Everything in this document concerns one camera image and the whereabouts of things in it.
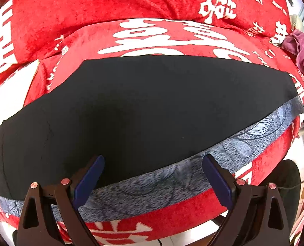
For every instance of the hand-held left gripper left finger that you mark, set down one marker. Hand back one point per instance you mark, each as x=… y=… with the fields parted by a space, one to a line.
x=90 y=179

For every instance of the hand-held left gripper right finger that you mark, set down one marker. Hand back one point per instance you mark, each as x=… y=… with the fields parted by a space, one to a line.
x=216 y=182

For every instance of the black pants with grey waistband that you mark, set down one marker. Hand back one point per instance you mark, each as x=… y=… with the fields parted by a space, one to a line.
x=152 y=107

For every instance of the red printed blanket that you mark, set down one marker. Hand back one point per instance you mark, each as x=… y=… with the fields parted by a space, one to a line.
x=172 y=211

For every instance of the red printed cushion cover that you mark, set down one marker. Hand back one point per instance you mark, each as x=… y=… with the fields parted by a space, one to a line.
x=90 y=2

